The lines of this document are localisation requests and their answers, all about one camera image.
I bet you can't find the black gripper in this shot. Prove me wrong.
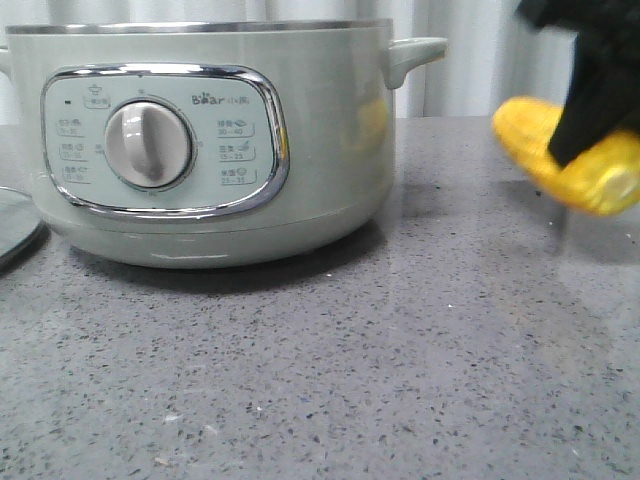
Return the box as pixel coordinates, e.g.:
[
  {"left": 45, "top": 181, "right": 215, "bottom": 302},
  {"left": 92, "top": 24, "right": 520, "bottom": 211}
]
[{"left": 516, "top": 0, "right": 639, "bottom": 167}]

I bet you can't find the yellow corn cob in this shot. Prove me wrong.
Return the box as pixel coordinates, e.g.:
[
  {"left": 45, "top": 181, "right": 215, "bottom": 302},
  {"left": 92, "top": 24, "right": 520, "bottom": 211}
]
[{"left": 492, "top": 96, "right": 639, "bottom": 216}]

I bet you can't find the glass pot lid steel rim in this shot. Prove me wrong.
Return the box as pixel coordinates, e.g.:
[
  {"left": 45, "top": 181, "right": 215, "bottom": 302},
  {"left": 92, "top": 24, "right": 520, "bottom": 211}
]
[{"left": 1, "top": 186, "right": 46, "bottom": 270}]

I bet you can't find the light green electric cooking pot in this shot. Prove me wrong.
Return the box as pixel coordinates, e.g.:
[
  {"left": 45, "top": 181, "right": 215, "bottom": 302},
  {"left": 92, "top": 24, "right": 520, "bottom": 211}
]
[{"left": 1, "top": 19, "right": 448, "bottom": 268}]

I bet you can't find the grey white curtain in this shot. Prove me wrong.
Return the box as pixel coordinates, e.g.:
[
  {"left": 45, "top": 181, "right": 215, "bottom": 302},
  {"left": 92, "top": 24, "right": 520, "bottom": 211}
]
[{"left": 1, "top": 1, "right": 574, "bottom": 118}]

